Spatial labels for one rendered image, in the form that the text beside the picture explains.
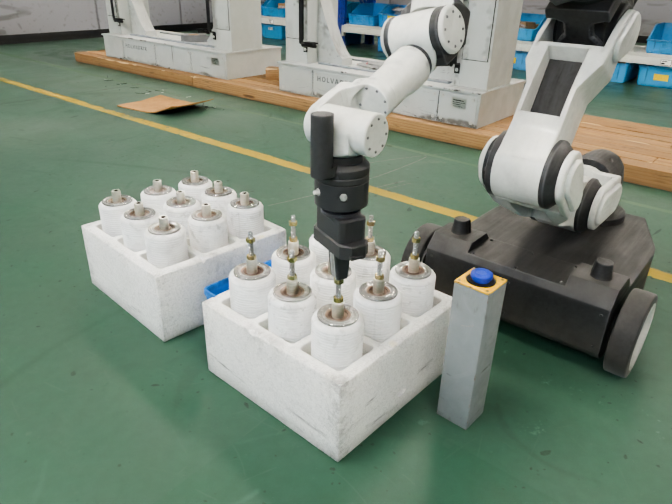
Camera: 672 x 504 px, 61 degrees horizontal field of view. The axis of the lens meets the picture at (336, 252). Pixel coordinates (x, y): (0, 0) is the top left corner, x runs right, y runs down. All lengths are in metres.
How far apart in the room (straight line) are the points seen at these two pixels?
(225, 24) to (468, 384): 3.57
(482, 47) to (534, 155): 1.94
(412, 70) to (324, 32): 2.86
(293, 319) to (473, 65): 2.28
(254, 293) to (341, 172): 0.38
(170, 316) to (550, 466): 0.88
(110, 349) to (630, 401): 1.17
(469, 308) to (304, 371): 0.32
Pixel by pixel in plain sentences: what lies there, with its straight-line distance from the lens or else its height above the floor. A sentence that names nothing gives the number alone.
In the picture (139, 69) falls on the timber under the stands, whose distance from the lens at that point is 5.04.
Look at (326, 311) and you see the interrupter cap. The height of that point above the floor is 0.25.
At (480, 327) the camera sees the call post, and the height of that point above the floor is 0.24.
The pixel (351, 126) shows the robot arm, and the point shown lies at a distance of 0.84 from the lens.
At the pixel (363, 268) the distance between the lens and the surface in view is 1.22.
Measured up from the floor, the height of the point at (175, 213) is 0.24.
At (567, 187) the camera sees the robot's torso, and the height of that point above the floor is 0.43.
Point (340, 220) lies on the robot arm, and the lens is 0.89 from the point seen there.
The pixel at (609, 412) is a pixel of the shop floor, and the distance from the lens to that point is 1.35.
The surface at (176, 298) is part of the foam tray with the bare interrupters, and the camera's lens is 1.39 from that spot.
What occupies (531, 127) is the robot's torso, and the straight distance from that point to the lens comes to 1.25.
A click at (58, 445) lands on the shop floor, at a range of 1.23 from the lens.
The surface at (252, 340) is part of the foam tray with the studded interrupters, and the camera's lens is 1.12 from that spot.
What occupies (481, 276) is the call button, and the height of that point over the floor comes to 0.33.
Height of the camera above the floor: 0.81
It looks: 27 degrees down
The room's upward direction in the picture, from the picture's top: 2 degrees clockwise
